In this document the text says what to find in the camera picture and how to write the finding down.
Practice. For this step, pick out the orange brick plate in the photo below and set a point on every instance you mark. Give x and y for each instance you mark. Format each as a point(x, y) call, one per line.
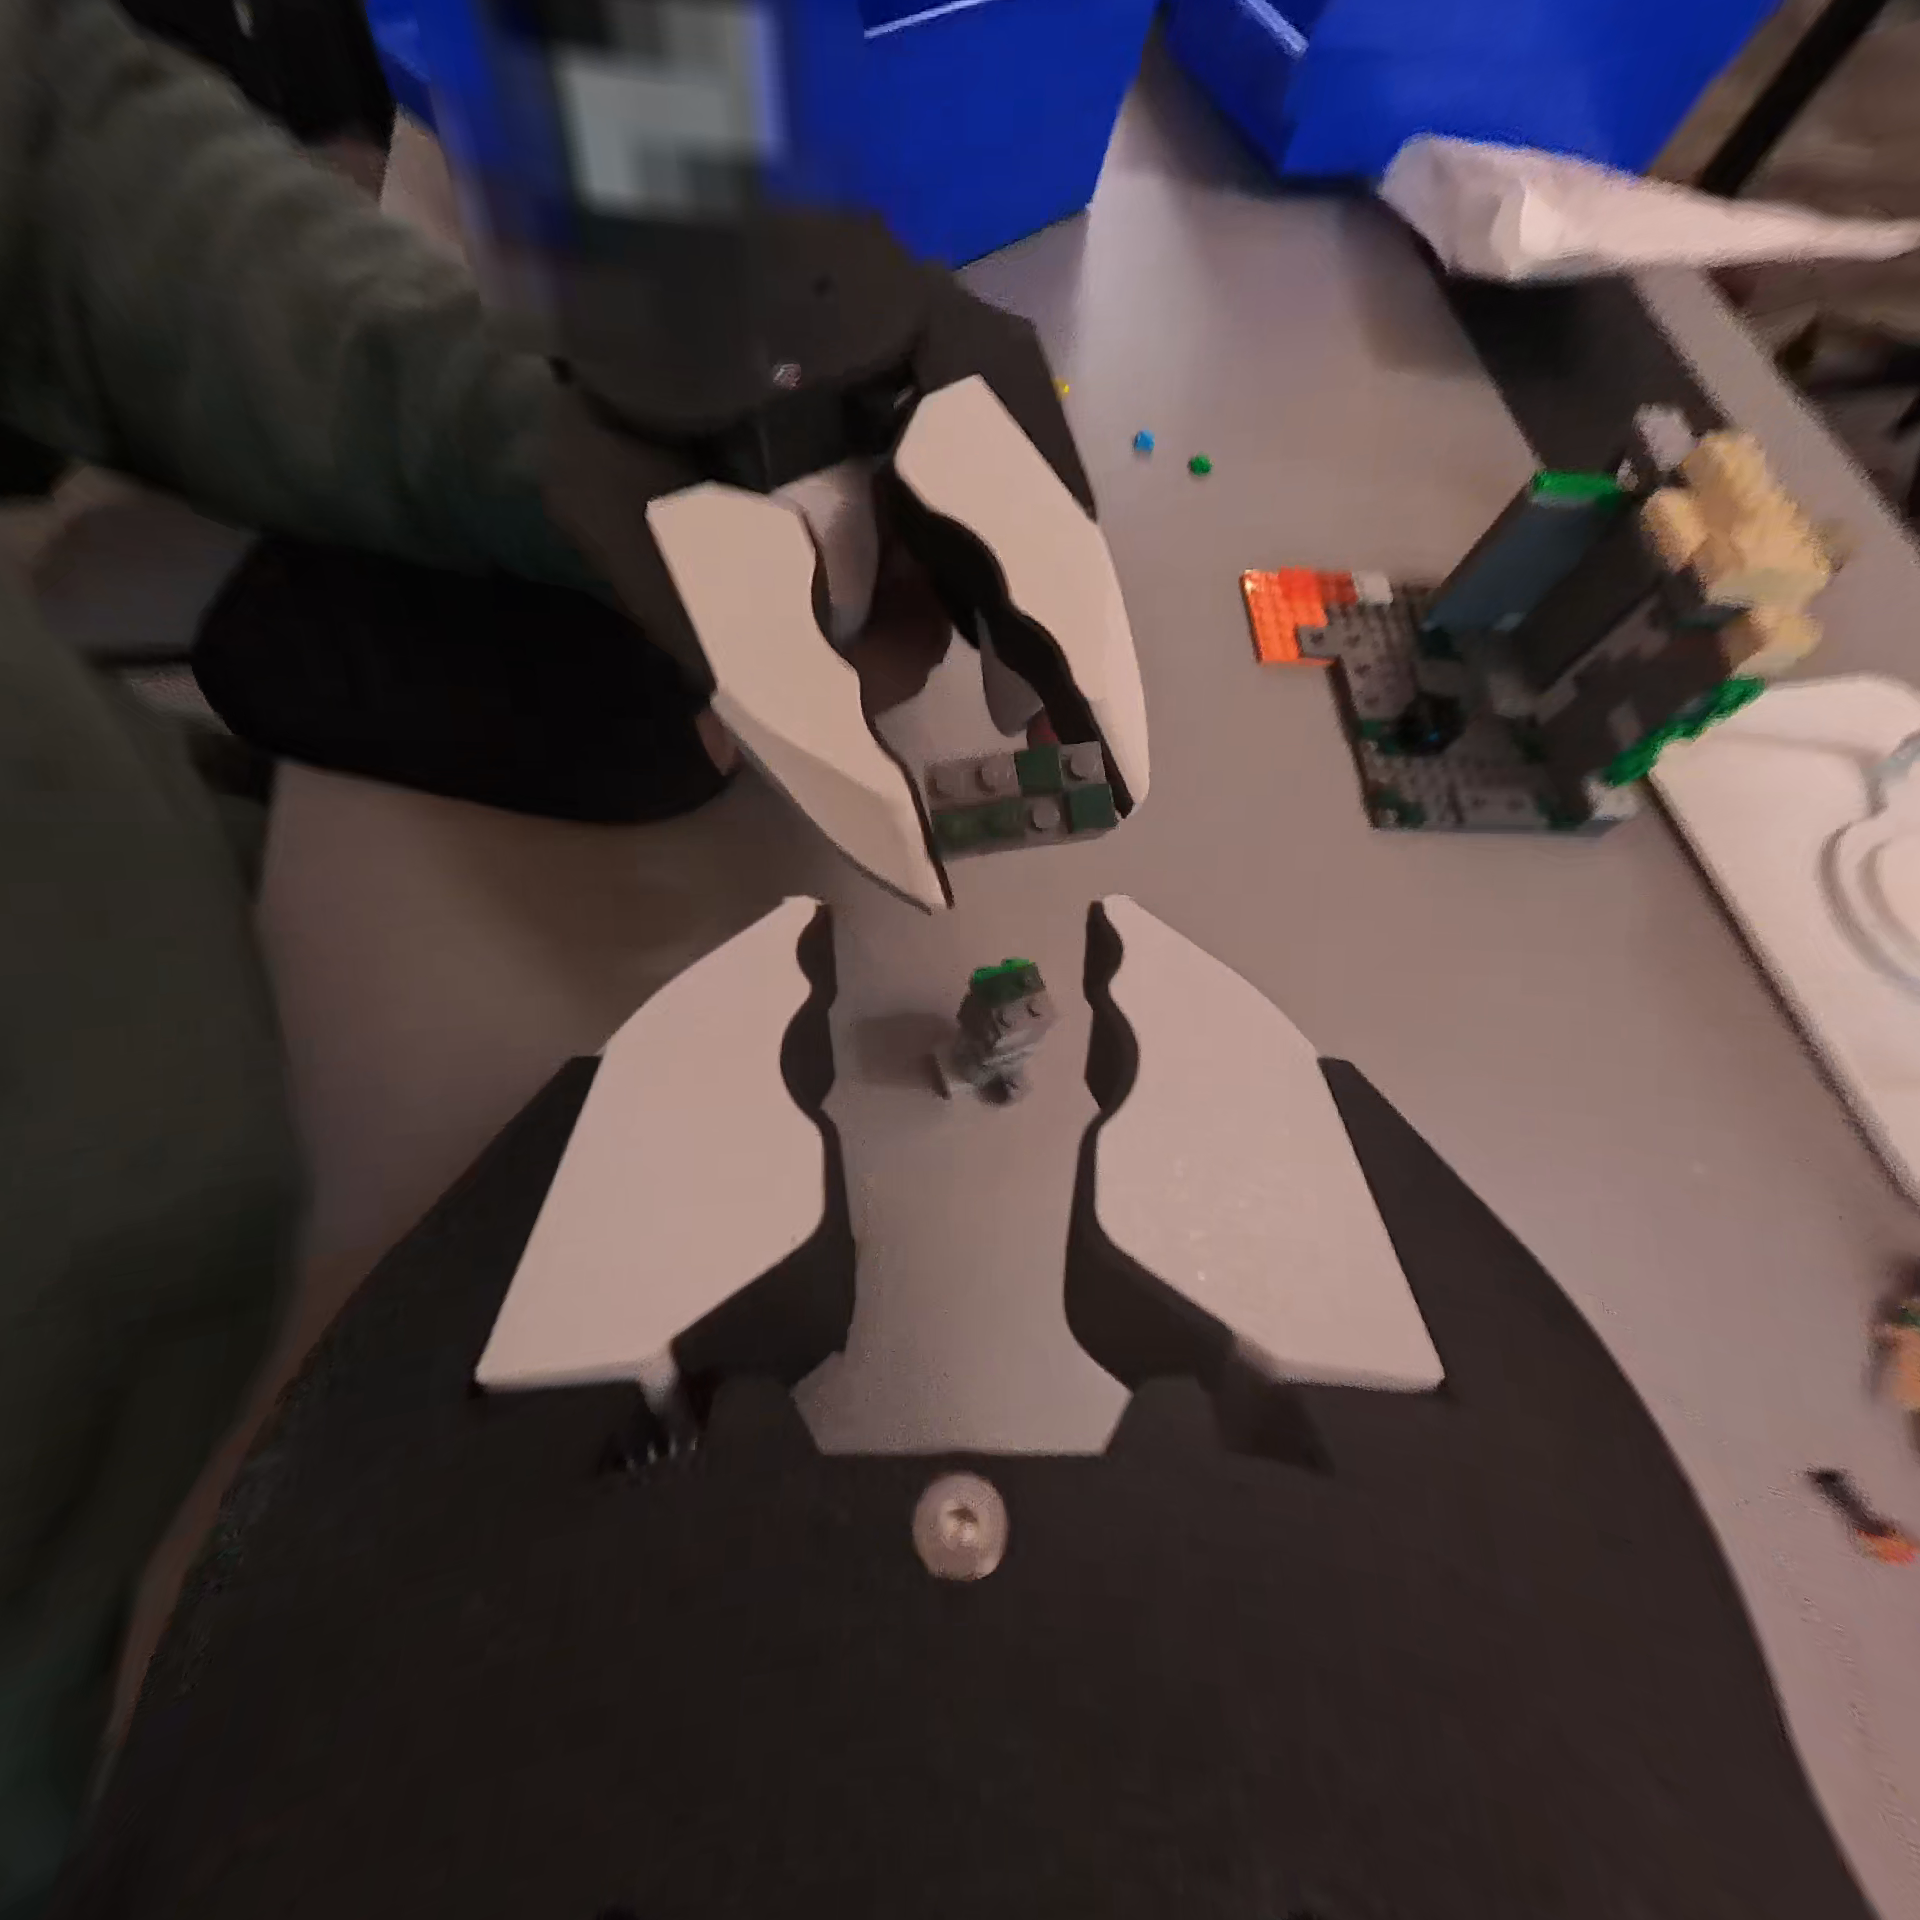
point(1297, 617)

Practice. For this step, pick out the grey green brick tower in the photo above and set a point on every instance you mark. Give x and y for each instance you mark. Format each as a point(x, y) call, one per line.
point(1560, 647)

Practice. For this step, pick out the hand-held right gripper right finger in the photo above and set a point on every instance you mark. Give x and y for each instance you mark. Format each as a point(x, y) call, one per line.
point(1260, 1201)

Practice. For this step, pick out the grey white brick column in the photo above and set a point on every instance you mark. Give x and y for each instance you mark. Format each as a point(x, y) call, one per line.
point(1001, 1045)

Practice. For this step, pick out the white lamp base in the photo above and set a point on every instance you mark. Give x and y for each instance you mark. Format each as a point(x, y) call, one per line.
point(1801, 871)

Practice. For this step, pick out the white crumpled bag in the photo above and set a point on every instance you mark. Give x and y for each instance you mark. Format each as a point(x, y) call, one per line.
point(1621, 217)

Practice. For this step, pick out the blue plastic bin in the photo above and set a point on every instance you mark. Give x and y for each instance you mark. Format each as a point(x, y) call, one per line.
point(1441, 60)
point(901, 90)

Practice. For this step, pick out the pile of colourful brick figures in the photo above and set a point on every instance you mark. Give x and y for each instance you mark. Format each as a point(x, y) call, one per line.
point(1876, 1410)

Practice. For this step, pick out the bright green corner plate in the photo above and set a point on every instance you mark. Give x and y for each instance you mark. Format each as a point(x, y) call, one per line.
point(1007, 978)

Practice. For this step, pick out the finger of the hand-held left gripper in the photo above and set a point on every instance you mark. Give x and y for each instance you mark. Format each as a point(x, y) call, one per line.
point(1036, 557)
point(781, 661)

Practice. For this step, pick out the person's left forearm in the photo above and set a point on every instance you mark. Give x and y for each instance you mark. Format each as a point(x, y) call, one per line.
point(240, 270)

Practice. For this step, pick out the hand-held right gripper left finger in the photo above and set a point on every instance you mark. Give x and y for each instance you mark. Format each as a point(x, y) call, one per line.
point(676, 1201)

